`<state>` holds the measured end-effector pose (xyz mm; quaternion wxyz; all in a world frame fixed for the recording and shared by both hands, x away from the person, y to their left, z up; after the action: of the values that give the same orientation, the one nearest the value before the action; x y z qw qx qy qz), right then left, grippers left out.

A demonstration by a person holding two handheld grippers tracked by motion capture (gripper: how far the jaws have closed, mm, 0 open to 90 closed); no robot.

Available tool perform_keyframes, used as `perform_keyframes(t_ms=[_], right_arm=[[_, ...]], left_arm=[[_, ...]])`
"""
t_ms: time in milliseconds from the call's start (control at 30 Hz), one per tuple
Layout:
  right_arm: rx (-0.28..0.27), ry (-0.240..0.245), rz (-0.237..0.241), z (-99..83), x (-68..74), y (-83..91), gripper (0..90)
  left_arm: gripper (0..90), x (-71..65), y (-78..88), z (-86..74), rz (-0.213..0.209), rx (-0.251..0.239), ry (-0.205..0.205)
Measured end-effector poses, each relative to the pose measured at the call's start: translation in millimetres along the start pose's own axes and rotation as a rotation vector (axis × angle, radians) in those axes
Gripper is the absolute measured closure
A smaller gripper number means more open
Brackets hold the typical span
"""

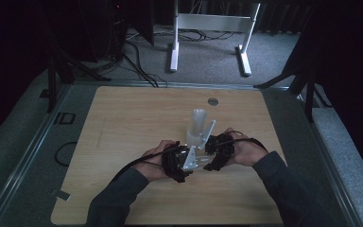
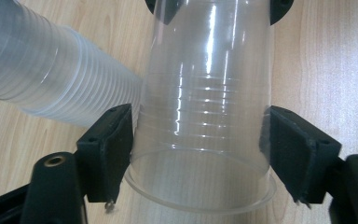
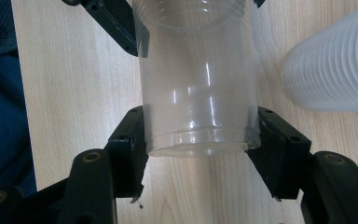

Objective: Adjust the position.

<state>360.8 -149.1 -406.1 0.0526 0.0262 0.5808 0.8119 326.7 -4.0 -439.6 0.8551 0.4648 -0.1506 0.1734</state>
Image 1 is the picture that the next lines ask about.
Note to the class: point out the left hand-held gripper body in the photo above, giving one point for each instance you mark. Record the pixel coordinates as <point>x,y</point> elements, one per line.
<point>175,160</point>

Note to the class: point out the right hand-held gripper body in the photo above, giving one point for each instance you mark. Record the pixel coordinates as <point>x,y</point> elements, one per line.
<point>222,148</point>

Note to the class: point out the person's left hand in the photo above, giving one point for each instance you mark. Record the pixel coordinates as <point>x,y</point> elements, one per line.
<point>152,167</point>

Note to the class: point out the person's right hand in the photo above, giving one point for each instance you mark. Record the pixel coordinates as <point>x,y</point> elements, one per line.
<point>249,151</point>

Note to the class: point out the grey round table grommet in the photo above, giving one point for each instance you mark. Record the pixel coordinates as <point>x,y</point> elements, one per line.
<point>213,101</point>

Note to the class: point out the black metal stand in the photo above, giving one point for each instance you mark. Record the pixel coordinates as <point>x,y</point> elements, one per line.
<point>52,85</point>
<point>309,97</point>

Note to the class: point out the grey tape piece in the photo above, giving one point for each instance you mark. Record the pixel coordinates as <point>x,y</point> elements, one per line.
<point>62,195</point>

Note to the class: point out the white desk frame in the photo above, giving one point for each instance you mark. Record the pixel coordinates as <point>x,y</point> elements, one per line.
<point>214,22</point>

